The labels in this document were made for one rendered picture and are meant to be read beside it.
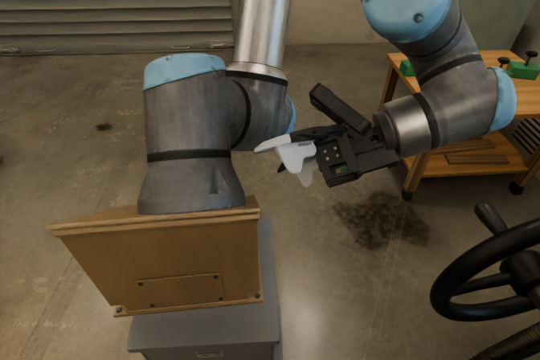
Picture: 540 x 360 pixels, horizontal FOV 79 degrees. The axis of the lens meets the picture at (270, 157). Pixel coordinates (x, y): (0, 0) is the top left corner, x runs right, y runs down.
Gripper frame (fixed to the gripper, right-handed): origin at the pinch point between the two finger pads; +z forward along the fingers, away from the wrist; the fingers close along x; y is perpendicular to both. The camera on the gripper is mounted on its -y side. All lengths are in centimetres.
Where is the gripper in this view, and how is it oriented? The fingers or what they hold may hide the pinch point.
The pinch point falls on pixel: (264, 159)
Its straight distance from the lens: 55.2
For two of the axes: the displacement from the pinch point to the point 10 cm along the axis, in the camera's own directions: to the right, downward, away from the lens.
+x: 2.6, 2.4, 9.4
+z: -9.4, 3.0, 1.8
